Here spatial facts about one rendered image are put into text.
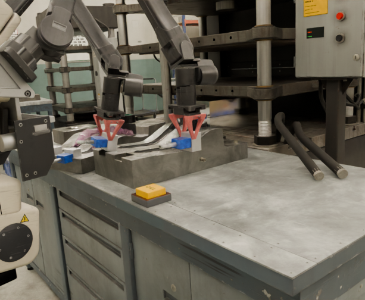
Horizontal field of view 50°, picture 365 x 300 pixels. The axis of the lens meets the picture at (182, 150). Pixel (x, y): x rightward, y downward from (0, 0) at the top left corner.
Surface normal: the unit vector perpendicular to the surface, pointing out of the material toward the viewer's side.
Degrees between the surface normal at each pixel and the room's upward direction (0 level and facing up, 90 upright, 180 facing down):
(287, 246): 0
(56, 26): 71
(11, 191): 90
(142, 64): 90
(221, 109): 90
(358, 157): 90
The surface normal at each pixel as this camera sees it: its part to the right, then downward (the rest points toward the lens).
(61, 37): 0.51, -0.18
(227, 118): 0.62, 0.14
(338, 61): -0.79, 0.18
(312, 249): -0.06, -0.97
